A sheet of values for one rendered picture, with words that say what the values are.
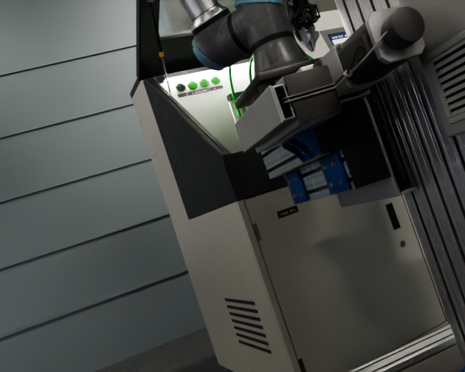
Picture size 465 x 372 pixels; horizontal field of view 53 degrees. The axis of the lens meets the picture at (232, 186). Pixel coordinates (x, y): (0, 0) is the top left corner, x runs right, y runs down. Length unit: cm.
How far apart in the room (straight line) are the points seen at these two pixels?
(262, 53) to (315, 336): 97
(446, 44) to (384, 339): 123
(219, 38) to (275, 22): 16
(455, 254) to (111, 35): 333
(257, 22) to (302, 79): 38
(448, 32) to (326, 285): 107
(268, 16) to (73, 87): 277
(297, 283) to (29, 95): 275
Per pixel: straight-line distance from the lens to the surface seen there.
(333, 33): 243
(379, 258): 185
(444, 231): 108
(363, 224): 182
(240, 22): 124
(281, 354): 171
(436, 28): 89
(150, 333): 368
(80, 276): 364
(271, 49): 119
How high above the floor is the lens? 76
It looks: 3 degrees up
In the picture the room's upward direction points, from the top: 19 degrees counter-clockwise
